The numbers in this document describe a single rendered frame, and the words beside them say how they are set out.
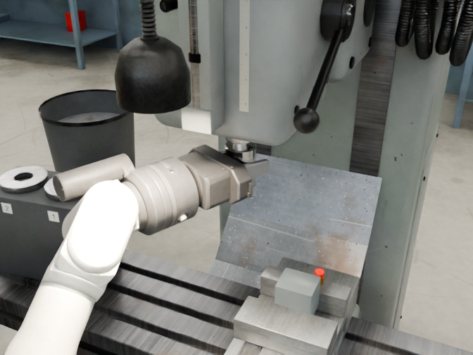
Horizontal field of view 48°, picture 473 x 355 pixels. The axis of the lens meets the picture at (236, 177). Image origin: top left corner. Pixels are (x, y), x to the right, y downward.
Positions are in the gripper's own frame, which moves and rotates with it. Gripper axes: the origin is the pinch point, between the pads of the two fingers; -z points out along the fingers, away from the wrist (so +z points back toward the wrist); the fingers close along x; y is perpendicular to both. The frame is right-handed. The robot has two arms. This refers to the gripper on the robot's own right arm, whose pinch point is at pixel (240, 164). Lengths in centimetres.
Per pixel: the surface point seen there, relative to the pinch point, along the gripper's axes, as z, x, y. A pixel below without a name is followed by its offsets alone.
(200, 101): 11.5, -5.9, -14.3
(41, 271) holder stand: 21, 35, 31
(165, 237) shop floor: -75, 144, 123
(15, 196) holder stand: 22.0, 38.4, 14.4
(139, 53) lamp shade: 22.3, -11.5, -22.9
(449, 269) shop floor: -163, 34, 122
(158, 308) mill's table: 7.7, 13.9, 33.0
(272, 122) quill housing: 4.7, -11.1, -11.5
